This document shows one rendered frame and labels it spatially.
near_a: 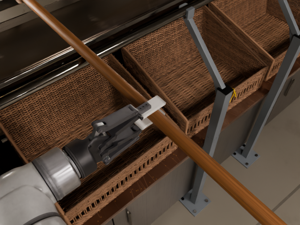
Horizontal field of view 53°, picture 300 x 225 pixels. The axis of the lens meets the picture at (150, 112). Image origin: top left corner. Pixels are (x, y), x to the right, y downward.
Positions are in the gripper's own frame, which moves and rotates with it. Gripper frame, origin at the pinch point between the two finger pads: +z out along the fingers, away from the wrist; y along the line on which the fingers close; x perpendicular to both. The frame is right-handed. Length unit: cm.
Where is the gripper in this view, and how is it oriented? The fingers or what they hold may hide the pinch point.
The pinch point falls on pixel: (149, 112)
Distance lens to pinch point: 67.3
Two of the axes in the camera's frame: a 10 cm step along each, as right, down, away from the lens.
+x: 6.5, 5.8, -4.9
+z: 7.6, -5.0, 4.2
